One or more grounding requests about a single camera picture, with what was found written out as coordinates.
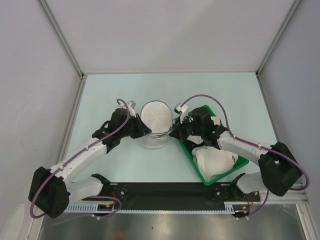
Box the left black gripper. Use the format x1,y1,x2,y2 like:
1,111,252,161
118,113,151,139

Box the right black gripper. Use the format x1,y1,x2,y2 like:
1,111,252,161
169,114,205,142

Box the white mesh laundry bag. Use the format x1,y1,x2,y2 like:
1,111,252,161
140,100,173,149

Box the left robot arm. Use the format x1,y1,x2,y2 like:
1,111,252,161
28,108,152,219

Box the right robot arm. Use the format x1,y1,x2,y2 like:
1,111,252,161
169,104,303,201

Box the white bra in basket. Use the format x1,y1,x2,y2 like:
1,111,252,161
191,146,239,183

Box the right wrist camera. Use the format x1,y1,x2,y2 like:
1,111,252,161
174,103,189,123

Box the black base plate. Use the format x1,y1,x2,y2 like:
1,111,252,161
100,182,261,211

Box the light blue cable duct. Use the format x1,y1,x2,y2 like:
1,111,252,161
66,201,121,214

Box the left aluminium frame post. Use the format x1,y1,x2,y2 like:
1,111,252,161
37,0,85,78

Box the aluminium frame post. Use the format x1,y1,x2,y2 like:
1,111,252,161
256,0,305,76
37,0,85,78

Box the right aluminium frame post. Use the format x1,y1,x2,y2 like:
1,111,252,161
256,0,305,76

